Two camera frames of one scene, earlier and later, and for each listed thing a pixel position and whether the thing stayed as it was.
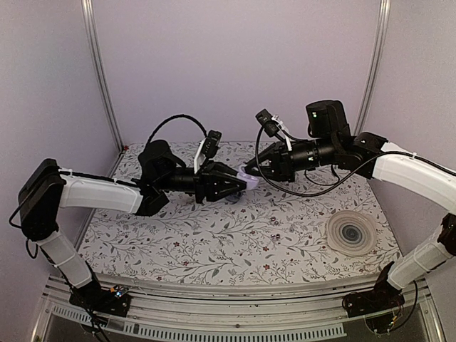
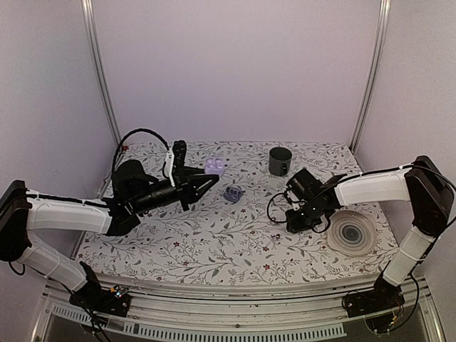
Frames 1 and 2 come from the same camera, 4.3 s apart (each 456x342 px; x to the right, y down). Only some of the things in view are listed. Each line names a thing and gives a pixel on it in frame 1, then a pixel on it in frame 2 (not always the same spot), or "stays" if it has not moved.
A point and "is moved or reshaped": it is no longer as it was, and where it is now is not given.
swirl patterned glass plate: [350, 233] stays
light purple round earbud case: [252, 182] is moved or reshaped
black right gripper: [281, 167] to [293, 226]
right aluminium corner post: [369, 99] stays
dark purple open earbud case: [234, 198] stays
